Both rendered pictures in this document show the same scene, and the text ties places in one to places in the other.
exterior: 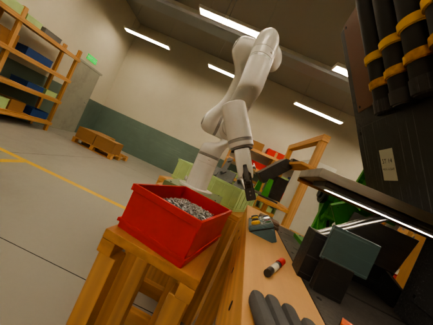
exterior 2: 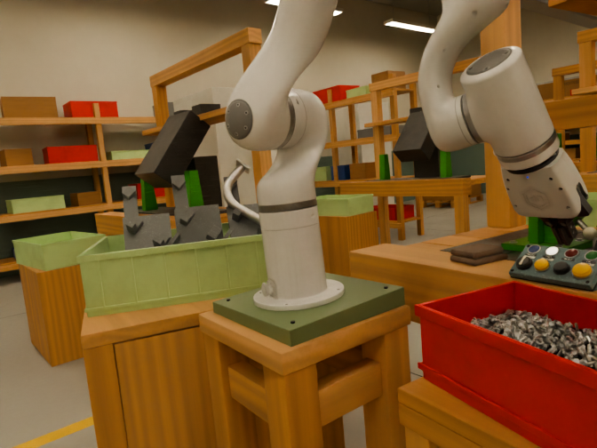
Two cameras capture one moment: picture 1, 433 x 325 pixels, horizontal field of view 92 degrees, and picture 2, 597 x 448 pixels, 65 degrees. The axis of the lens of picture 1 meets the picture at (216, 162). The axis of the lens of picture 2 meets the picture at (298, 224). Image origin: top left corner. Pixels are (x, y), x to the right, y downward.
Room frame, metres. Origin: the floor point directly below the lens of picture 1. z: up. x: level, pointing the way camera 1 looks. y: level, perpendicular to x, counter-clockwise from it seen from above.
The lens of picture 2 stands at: (0.42, 0.67, 1.15)
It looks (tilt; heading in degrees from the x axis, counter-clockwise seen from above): 7 degrees down; 318
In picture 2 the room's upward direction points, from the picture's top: 5 degrees counter-clockwise
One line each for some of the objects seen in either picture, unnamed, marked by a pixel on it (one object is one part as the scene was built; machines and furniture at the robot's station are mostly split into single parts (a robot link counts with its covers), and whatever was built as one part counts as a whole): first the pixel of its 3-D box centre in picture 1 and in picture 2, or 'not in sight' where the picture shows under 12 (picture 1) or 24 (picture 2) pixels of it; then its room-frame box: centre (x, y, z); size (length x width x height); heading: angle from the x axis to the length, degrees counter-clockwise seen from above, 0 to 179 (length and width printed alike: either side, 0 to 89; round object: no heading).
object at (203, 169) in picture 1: (202, 172); (293, 252); (1.14, 0.05, 0.97); 0.19 x 0.19 x 0.18
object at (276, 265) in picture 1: (275, 266); not in sight; (0.45, -0.21, 0.91); 0.13 x 0.02 x 0.02; 148
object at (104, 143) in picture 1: (103, 144); not in sight; (5.79, 3.04, 0.22); 1.20 x 0.81 x 0.44; 83
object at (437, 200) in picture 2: not in sight; (451, 194); (5.70, -8.47, 0.22); 1.20 x 0.81 x 0.44; 91
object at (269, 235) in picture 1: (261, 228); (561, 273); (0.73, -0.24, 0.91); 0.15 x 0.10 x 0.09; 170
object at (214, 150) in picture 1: (221, 139); (290, 148); (1.15, 0.02, 1.19); 0.19 x 0.12 x 0.24; 99
